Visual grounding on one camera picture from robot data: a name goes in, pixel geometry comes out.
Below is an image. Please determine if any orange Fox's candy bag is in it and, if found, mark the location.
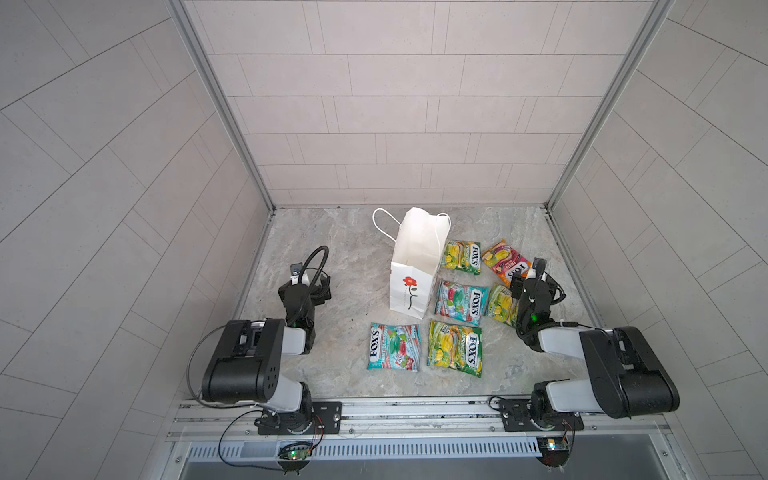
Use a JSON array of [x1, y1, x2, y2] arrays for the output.
[[481, 239, 531, 287]]

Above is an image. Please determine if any teal mint blossom candy bag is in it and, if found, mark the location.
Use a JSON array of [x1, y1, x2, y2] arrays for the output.
[[435, 280, 490, 327]]

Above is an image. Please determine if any green spring tea candy bag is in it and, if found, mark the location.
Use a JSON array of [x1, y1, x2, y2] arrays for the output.
[[441, 240, 482, 275]]

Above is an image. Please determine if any white floral paper bag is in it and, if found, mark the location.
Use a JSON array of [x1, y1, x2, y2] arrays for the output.
[[371, 207, 452, 320]]

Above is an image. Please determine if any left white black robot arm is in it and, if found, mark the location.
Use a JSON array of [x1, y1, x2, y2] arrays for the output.
[[195, 274, 342, 435]]

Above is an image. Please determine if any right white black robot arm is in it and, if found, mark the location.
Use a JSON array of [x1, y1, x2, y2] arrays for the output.
[[499, 270, 681, 431]]

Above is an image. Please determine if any left controller board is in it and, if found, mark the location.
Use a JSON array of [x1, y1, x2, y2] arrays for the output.
[[277, 441, 314, 462]]

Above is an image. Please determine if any controller board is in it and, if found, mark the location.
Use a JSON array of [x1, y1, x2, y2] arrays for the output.
[[536, 437, 571, 468], [277, 441, 314, 462]]

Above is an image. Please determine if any white ventilation grille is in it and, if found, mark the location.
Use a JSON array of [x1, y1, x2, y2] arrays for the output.
[[187, 437, 542, 463]]

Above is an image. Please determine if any right controller board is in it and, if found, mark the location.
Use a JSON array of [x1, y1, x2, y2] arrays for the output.
[[536, 437, 571, 468]]

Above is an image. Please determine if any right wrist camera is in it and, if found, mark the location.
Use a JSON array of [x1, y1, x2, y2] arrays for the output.
[[525, 257, 548, 281]]

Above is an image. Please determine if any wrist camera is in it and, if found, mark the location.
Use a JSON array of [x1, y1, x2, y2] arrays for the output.
[[525, 257, 548, 281], [290, 262, 314, 286]]

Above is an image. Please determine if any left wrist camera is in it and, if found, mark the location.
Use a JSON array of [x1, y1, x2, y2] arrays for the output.
[[290, 262, 314, 286]]

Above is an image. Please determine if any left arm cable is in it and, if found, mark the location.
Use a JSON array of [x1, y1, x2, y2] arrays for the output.
[[185, 323, 265, 412]]

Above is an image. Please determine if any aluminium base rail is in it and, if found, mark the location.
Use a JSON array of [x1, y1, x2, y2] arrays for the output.
[[167, 395, 671, 441]]

